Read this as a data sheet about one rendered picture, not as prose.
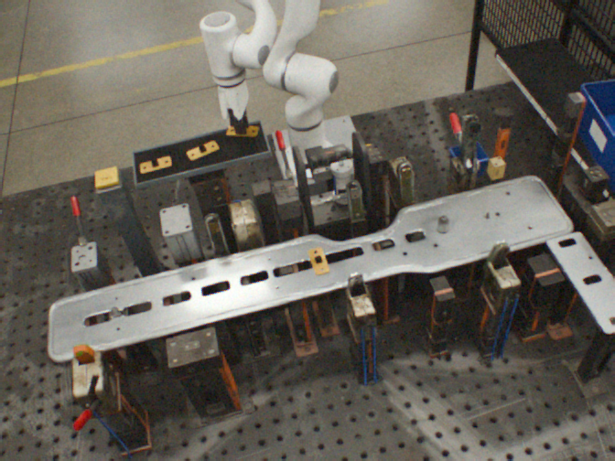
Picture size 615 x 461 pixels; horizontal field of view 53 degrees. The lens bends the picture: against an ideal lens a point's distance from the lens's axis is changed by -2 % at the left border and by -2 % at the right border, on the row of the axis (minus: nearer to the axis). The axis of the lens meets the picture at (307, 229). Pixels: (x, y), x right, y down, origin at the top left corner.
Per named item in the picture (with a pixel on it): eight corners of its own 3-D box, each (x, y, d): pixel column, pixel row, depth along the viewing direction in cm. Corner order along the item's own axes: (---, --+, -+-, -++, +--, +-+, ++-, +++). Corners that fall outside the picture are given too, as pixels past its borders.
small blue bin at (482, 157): (458, 185, 214) (459, 166, 207) (447, 166, 220) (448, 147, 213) (487, 177, 215) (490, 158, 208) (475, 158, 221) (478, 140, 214)
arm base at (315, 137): (275, 150, 219) (267, 110, 205) (325, 134, 222) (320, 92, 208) (294, 186, 208) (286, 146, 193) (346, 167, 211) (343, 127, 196)
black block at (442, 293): (428, 367, 172) (436, 310, 149) (415, 335, 179) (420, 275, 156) (456, 359, 172) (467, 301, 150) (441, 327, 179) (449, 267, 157)
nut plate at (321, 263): (329, 272, 158) (329, 269, 158) (316, 275, 158) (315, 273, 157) (321, 247, 164) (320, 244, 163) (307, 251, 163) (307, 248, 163)
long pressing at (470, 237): (48, 375, 148) (45, 372, 147) (49, 301, 162) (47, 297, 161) (578, 233, 160) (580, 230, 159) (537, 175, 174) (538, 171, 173)
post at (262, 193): (274, 282, 195) (253, 195, 164) (270, 270, 198) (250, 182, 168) (289, 278, 195) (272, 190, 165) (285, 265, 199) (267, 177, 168)
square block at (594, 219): (573, 306, 179) (607, 227, 152) (559, 284, 184) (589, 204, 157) (598, 299, 180) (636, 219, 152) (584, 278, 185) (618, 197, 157)
